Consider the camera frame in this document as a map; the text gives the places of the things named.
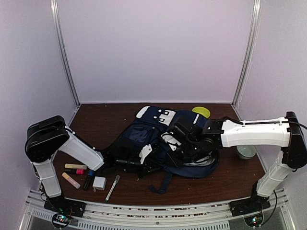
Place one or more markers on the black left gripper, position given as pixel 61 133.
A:
pixel 147 168

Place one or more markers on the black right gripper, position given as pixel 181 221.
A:
pixel 177 163

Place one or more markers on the navy blue student backpack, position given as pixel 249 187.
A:
pixel 161 139

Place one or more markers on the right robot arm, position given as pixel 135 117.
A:
pixel 284 132

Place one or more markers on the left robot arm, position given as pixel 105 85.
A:
pixel 43 143

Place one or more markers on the lime green bowl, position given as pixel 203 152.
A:
pixel 202 111

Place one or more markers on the white power adapter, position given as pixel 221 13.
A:
pixel 99 183

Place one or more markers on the blue cap marker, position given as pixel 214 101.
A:
pixel 88 180

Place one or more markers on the teal patterned ceramic bowl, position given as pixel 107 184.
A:
pixel 246 152

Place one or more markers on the pink highlighter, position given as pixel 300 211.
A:
pixel 74 171

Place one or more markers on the beige highlighter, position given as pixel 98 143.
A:
pixel 71 180

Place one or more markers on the yellow highlighter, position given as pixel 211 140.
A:
pixel 75 166

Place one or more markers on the aluminium front rail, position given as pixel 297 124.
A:
pixel 206 216

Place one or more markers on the aluminium frame post right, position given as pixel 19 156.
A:
pixel 251 44

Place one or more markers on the aluminium frame post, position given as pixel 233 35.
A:
pixel 63 53
pixel 251 44

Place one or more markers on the aluminium frame post left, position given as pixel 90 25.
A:
pixel 63 53

